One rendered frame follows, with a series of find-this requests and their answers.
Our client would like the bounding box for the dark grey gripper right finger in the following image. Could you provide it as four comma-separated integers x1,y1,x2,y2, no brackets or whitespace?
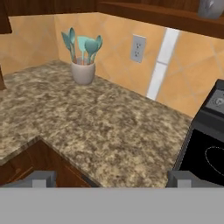
166,170,223,188

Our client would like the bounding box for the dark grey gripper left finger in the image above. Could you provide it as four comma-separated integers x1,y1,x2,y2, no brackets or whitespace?
2,171,57,188

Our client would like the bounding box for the brown base cabinet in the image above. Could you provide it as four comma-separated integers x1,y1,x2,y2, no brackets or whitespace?
0,139,102,188

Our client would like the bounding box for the black stove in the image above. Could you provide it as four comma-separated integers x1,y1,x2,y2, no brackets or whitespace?
172,78,224,187

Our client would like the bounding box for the white utensil pot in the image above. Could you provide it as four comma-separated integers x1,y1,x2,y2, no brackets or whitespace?
70,57,96,86

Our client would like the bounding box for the teal spoon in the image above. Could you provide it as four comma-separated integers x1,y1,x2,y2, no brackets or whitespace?
60,26,77,64

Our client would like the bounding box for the teal spatula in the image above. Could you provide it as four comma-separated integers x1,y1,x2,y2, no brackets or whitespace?
76,35,89,66

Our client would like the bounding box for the teal ladle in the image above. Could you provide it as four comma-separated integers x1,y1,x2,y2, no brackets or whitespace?
84,34,103,65

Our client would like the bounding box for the brown wooden shelf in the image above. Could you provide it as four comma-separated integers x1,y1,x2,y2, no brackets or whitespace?
96,0,224,40

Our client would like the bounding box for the grey jug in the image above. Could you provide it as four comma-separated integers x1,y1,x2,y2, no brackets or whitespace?
197,0,224,20

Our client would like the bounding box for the grey wall socket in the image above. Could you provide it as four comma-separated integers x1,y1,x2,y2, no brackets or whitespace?
129,33,147,64

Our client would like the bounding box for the brown wall cabinet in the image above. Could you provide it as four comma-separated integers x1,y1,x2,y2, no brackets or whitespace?
0,0,13,35

